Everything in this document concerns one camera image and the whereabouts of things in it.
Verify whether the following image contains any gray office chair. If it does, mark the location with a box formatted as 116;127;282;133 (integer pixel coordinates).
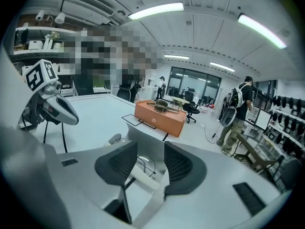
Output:
273;157;304;193

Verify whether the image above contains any white storage box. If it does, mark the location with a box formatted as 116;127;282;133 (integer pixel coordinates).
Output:
27;40;45;51

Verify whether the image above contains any orange box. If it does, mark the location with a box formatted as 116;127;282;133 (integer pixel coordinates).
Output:
133;99;188;138

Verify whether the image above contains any dark framed window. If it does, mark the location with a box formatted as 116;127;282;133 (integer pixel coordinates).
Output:
170;66;223;100

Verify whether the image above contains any white wall shelf unit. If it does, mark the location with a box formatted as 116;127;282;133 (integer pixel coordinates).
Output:
12;26;81;81

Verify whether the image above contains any vase with flowers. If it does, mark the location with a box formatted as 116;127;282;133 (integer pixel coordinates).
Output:
44;31;61;50

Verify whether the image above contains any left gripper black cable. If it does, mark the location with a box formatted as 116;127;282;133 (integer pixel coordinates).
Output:
42;120;69;154

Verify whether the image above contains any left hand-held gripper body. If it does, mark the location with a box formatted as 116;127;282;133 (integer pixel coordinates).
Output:
23;59;64;126

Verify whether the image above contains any black gray-backed office chair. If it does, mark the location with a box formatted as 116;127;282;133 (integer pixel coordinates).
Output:
116;84;142;104

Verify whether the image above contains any ceiling air conditioner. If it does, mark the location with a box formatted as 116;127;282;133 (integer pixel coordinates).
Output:
60;0;125;26

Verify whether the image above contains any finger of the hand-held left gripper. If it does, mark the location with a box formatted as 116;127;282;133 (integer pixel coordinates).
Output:
54;94;80;126
43;101;63;126

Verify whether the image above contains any black headrest office chair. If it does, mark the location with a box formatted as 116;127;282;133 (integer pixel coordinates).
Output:
183;86;201;124

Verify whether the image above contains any wall rack of black items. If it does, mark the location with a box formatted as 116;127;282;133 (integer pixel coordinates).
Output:
268;94;305;157

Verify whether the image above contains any white table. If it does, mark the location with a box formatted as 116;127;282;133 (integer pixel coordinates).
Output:
16;93;191;157

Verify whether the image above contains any wooden glass-top table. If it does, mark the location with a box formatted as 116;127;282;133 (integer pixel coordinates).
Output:
234;132;286;177

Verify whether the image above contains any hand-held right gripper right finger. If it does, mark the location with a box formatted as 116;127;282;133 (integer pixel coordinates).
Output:
163;141;208;197

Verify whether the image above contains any wooden model aircraft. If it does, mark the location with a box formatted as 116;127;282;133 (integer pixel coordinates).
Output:
146;98;182;115

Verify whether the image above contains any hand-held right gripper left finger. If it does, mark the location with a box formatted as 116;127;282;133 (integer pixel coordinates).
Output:
94;141;139;224

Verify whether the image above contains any round wooden table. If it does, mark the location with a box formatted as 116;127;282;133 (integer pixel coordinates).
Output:
171;96;191;111

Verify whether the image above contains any long ceiling light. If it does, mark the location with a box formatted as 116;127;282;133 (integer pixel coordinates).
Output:
127;1;185;21
237;12;288;50
209;61;237;73
163;53;191;61

